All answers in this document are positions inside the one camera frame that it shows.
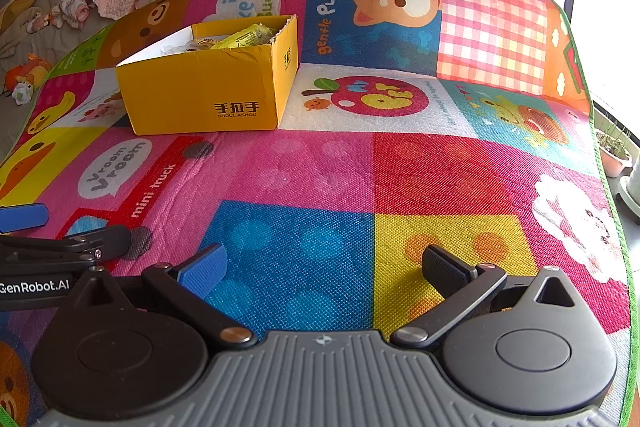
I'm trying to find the white plant pot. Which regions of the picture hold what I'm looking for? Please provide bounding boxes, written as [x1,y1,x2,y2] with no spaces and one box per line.
[595,122,634,178]

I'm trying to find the small white plush toy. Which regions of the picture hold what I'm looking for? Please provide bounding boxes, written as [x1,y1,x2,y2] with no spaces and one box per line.
[12,79,36,106]

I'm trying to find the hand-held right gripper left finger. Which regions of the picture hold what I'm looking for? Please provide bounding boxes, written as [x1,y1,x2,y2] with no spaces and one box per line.
[65,244,253,349]

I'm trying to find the white round stand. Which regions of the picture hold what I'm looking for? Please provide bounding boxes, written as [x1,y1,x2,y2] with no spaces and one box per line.
[617,157,640,208]

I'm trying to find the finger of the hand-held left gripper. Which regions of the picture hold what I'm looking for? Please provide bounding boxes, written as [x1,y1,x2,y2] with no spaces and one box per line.
[0,203,49,232]
[0,226,132,277]

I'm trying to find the yellow cardboard box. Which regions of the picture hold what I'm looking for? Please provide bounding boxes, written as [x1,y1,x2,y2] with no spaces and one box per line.
[116,14,299,136]

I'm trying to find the beige crumpled clothes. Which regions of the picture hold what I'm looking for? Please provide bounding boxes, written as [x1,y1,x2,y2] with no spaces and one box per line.
[0,0,51,58]

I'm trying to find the yellow snack packet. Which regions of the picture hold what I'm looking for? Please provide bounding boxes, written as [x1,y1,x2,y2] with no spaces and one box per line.
[210,23,281,51]

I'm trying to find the colourful cartoon play mat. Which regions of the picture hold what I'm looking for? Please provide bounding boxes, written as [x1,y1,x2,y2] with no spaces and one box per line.
[0,0,632,427]

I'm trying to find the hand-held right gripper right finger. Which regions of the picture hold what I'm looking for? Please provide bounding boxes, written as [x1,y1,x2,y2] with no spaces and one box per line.
[390,245,591,349]

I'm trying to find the orange plush toy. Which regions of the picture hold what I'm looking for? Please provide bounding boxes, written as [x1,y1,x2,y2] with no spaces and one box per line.
[5,54,53,92]

